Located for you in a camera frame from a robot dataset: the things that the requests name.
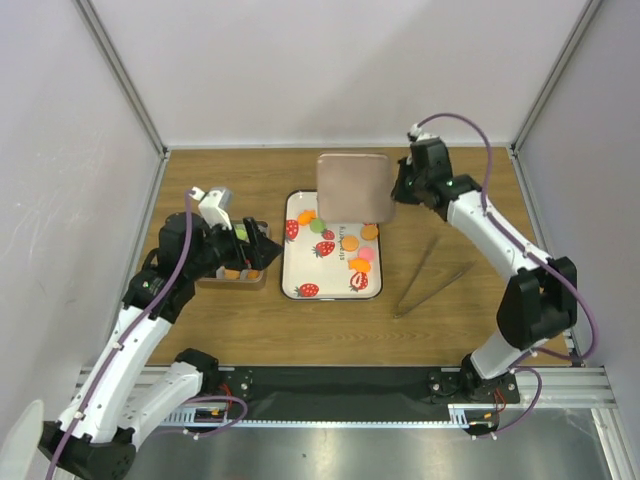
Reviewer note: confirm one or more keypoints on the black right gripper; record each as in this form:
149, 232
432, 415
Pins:
399, 194

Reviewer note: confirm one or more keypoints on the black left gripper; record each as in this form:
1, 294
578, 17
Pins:
261, 251

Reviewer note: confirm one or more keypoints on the orange flower cookie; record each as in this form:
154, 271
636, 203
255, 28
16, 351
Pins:
232, 274

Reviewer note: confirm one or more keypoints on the gold tin lid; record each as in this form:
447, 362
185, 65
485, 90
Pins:
354, 188

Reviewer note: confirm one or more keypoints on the green round cookie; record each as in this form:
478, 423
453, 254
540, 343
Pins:
317, 226
240, 232

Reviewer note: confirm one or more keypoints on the metal serving tongs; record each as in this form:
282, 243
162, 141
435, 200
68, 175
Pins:
427, 281

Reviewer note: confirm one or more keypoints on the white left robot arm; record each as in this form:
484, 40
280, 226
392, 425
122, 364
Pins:
99, 433

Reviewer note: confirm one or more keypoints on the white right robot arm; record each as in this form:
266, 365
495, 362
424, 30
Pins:
538, 303

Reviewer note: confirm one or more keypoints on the gold cookie tin box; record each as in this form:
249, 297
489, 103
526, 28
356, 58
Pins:
217, 280

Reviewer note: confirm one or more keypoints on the orange fish cookie upper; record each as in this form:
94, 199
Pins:
306, 217

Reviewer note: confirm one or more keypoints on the orange fish cookie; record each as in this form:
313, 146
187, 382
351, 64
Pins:
306, 217
359, 265

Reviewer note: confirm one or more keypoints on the white strawberry tray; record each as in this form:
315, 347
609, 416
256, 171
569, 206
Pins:
315, 265

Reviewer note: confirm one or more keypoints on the orange fish cookie lower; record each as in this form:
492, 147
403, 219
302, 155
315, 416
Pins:
359, 265

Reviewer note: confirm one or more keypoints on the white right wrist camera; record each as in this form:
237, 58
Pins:
417, 133

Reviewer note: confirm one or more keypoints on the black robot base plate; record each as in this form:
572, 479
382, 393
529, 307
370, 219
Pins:
359, 386

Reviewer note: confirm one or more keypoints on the white cable duct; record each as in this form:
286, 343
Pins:
214, 415

